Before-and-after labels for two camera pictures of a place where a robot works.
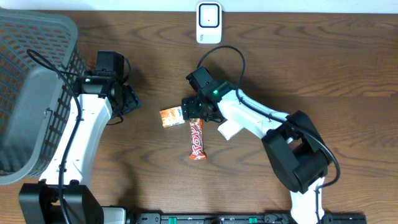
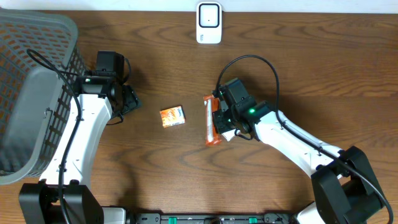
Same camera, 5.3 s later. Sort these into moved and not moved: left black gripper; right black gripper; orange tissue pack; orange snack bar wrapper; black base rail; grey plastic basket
Moved: orange snack bar wrapper; right black gripper
Not moved: black base rail; left black gripper; grey plastic basket; orange tissue pack
